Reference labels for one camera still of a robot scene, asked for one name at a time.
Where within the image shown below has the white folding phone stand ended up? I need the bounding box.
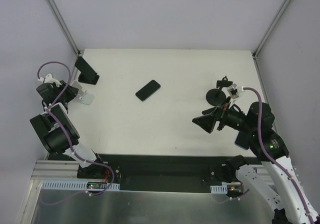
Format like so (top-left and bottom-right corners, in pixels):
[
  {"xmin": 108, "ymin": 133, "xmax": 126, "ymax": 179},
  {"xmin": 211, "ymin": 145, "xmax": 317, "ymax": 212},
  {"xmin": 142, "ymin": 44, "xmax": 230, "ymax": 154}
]
[{"xmin": 71, "ymin": 80, "xmax": 95, "ymax": 106}]

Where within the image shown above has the black folding phone stand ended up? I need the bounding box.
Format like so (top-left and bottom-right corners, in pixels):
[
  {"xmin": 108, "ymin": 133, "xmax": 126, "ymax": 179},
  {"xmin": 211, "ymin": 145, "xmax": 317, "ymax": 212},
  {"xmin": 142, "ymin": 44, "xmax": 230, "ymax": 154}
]
[{"xmin": 78, "ymin": 72, "xmax": 100, "ymax": 85}]

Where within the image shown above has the aluminium frame rail left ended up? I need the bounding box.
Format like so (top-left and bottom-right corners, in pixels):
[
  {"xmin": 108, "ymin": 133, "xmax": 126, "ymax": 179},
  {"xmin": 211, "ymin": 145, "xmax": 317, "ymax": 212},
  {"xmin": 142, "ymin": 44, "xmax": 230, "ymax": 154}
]
[{"xmin": 45, "ymin": 0, "xmax": 81, "ymax": 57}]

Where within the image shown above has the white slotted cable duct right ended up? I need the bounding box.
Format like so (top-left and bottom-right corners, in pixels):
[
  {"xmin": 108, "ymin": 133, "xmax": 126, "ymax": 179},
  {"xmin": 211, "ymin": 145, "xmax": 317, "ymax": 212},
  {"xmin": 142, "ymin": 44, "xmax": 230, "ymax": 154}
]
[{"xmin": 210, "ymin": 184, "xmax": 228, "ymax": 195}]

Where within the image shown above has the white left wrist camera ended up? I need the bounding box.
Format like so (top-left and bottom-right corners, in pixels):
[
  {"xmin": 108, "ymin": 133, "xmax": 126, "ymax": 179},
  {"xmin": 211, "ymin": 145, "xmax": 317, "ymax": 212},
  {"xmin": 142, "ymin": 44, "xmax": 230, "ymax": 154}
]
[{"xmin": 38, "ymin": 73, "xmax": 61, "ymax": 87}]

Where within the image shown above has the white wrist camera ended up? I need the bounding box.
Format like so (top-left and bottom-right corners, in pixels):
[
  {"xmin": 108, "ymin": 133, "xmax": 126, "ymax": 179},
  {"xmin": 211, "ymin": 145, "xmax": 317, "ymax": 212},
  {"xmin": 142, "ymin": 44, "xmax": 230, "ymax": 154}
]
[
  {"xmin": 38, "ymin": 73, "xmax": 61, "ymax": 87},
  {"xmin": 226, "ymin": 83, "xmax": 245, "ymax": 104}
]

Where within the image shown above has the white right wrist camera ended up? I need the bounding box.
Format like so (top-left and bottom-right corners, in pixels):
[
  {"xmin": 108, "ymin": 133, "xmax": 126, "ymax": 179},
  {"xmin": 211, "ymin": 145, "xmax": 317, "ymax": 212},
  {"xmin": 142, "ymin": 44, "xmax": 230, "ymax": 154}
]
[{"xmin": 226, "ymin": 83, "xmax": 245, "ymax": 104}]

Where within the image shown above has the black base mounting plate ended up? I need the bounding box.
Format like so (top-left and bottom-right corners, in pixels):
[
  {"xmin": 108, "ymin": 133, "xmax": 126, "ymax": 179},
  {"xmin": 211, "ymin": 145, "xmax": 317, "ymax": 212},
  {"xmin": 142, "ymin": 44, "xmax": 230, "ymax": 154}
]
[{"xmin": 47, "ymin": 152, "xmax": 251, "ymax": 192}]

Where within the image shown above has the white slotted cable duct left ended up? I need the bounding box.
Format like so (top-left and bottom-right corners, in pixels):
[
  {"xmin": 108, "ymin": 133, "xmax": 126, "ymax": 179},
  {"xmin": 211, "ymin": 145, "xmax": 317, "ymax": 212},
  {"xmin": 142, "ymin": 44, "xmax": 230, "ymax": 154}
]
[{"xmin": 42, "ymin": 180, "xmax": 109, "ymax": 192}]

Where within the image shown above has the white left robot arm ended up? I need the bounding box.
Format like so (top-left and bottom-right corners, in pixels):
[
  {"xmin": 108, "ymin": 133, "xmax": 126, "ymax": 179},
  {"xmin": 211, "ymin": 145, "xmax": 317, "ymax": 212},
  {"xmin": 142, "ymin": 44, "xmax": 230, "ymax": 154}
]
[{"xmin": 29, "ymin": 80, "xmax": 108, "ymax": 179}]

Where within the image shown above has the black round-base clamp stand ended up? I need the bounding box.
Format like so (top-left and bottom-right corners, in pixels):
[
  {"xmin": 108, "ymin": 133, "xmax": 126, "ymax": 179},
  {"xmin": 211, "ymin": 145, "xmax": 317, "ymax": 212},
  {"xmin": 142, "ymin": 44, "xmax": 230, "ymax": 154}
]
[{"xmin": 205, "ymin": 76, "xmax": 233, "ymax": 107}]

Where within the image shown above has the aluminium frame rail right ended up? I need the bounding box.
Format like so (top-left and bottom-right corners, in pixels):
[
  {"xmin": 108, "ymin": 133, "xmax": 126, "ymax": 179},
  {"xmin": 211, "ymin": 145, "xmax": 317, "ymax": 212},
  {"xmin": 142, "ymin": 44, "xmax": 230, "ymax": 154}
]
[{"xmin": 252, "ymin": 0, "xmax": 293, "ymax": 60}]

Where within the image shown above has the white slotted cable duct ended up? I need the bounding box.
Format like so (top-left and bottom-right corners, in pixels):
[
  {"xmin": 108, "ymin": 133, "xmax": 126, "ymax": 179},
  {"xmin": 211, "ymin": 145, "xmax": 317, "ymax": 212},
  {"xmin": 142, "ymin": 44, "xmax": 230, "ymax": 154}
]
[
  {"xmin": 210, "ymin": 184, "xmax": 228, "ymax": 195},
  {"xmin": 42, "ymin": 180, "xmax": 109, "ymax": 192}
]

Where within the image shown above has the aluminium frame rail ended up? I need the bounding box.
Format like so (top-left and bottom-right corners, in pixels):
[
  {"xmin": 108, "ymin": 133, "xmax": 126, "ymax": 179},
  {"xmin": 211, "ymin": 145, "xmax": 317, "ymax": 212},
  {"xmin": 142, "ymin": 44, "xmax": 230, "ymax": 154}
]
[
  {"xmin": 45, "ymin": 0, "xmax": 81, "ymax": 57},
  {"xmin": 252, "ymin": 0, "xmax": 293, "ymax": 60}
]

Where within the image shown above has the black smartphone with teal edge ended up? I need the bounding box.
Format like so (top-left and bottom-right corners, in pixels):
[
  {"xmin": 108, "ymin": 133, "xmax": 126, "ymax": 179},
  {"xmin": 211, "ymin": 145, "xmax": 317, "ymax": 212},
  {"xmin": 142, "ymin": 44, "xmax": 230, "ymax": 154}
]
[{"xmin": 135, "ymin": 79, "xmax": 161, "ymax": 102}]

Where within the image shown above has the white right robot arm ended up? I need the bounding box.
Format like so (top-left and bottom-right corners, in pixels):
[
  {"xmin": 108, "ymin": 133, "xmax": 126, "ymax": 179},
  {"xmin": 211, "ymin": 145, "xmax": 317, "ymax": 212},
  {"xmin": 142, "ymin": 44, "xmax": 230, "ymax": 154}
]
[{"xmin": 192, "ymin": 100, "xmax": 320, "ymax": 224}]

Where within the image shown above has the smartphone with blue edge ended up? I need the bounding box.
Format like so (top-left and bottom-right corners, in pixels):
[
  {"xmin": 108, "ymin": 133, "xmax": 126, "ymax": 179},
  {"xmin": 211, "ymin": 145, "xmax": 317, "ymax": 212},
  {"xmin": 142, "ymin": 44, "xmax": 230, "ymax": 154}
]
[{"xmin": 234, "ymin": 132, "xmax": 250, "ymax": 150}]

